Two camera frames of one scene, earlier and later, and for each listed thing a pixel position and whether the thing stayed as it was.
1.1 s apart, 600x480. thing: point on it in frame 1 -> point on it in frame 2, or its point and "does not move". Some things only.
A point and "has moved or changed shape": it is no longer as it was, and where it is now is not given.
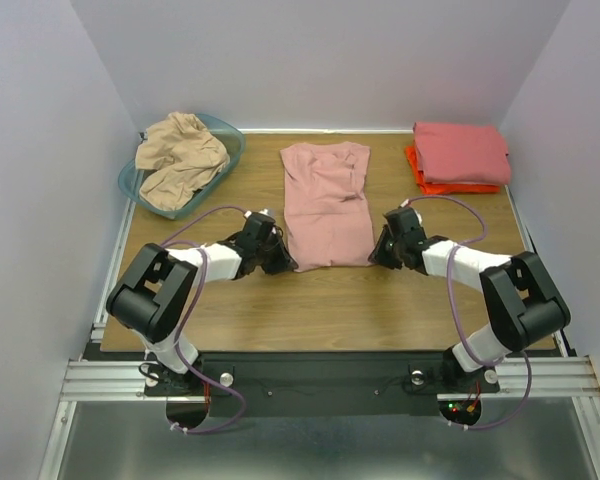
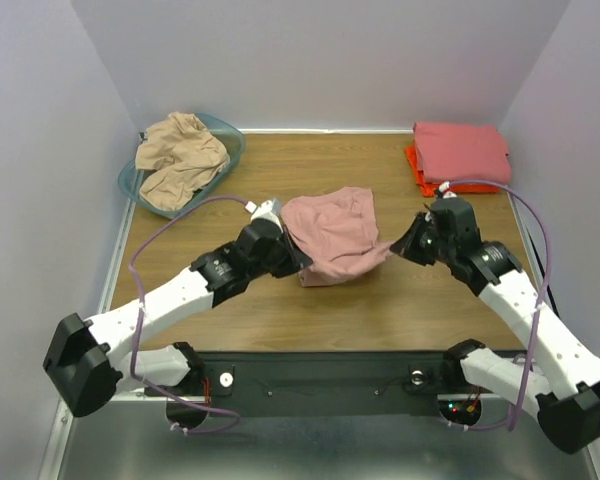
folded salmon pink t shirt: (461, 153) does not move
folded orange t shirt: (440, 189) does not move
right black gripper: (387, 248) -> (415, 240)
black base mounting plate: (325, 383) does not move
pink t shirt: (326, 204) has moved or changed shape
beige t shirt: (181, 156) does not move
